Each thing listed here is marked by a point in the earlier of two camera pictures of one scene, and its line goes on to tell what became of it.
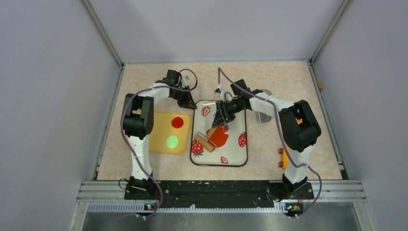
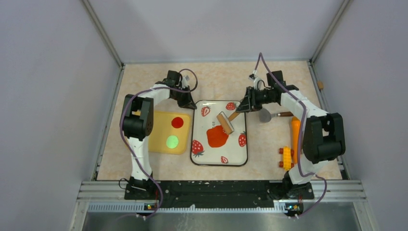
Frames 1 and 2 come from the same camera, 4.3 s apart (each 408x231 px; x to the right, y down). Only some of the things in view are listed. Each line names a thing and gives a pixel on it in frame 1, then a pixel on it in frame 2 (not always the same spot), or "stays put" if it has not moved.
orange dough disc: x=217 y=135 stays put
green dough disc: x=172 y=141 stays put
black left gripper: x=187 y=102 stays put
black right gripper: x=222 y=116 -> x=248 y=104
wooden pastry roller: x=204 y=140 -> x=225 y=121
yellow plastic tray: x=171 y=133 stays put
